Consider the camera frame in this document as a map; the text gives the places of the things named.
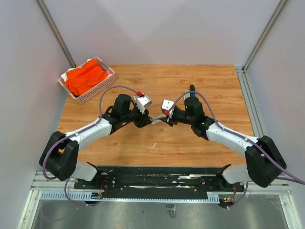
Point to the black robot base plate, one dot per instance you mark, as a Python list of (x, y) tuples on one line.
[(133, 181)]

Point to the orange cloth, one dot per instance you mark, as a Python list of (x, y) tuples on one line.
[(80, 80)]

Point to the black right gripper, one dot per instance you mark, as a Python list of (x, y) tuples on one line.
[(170, 121)]

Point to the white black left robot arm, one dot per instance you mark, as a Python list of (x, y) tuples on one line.
[(60, 156)]

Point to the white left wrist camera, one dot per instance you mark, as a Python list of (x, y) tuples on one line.
[(142, 102)]

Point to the aluminium frame post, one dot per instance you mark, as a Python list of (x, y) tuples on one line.
[(55, 31), (268, 27)]

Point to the right aluminium frame post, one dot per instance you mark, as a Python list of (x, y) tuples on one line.
[(268, 27)]

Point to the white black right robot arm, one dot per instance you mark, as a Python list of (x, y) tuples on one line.
[(264, 162)]

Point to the left aluminium frame post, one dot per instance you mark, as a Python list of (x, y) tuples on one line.
[(55, 31)]

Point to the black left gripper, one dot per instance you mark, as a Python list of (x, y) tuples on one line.
[(143, 119)]

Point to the grey white stapler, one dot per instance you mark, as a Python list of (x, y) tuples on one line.
[(187, 94)]

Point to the grey slotted cable duct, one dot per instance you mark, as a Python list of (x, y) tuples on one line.
[(91, 196)]

